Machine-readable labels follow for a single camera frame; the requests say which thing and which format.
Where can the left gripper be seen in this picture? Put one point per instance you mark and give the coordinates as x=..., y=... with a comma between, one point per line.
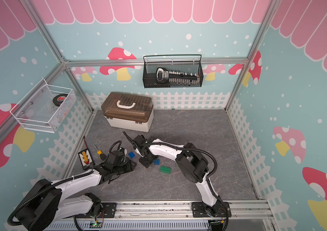
x=129, y=164

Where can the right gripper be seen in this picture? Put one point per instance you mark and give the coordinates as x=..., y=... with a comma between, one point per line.
x=145, y=164

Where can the green long lego brick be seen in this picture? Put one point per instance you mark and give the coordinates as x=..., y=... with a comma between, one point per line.
x=164, y=169

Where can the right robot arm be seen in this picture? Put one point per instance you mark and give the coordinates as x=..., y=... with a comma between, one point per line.
x=196, y=165

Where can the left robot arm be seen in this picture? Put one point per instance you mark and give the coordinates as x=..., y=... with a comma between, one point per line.
x=48, y=201

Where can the brown lid tool box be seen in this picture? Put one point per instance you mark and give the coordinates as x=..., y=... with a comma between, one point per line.
x=128, y=111

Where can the socket bit set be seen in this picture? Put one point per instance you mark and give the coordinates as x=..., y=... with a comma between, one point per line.
x=168, y=78

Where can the black tape roll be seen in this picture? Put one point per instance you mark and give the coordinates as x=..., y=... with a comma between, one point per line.
x=59, y=99

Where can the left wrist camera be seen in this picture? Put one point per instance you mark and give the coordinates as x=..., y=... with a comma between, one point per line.
x=122, y=151

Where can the yellow handle screwdriver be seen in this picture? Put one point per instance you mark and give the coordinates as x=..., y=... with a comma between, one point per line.
x=100, y=153

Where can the black wire wall basket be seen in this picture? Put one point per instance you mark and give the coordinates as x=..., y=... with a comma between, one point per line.
x=190, y=63

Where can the white wire wall basket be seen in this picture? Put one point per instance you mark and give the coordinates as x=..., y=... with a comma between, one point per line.
x=36, y=111

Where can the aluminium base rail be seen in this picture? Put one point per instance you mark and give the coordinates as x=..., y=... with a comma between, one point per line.
x=245, y=215

